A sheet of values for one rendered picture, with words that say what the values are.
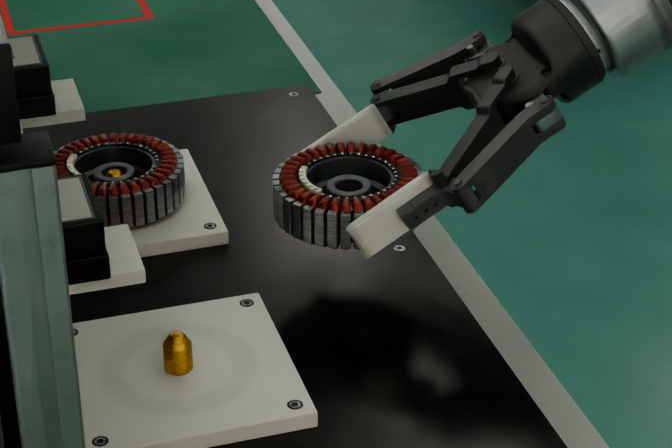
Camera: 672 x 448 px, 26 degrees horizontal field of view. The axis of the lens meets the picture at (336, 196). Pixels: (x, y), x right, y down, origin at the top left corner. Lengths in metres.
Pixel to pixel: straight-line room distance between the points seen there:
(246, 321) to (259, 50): 0.56
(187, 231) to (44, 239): 0.47
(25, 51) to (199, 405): 0.32
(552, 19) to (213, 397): 0.36
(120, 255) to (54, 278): 0.23
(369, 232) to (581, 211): 1.80
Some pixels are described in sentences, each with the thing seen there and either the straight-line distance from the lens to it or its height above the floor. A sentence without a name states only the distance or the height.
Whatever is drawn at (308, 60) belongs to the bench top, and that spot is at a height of 0.75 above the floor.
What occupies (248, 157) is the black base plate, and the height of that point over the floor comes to 0.77.
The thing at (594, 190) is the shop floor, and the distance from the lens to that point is 2.87.
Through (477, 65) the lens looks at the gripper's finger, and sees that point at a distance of 1.08.
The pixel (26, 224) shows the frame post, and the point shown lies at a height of 1.02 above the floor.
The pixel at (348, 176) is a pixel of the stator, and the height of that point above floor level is 0.84.
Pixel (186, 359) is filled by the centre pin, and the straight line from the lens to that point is 0.97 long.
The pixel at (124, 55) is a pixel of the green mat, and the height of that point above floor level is 0.75.
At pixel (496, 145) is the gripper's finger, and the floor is 0.90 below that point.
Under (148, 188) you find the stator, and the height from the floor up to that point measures 0.81.
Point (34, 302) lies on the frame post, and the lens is 0.71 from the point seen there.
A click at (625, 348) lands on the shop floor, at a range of 2.42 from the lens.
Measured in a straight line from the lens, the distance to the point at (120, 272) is 0.90.
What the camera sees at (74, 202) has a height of 0.92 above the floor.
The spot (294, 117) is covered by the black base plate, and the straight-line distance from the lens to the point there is 1.34.
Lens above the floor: 1.35
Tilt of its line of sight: 29 degrees down
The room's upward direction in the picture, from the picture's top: straight up
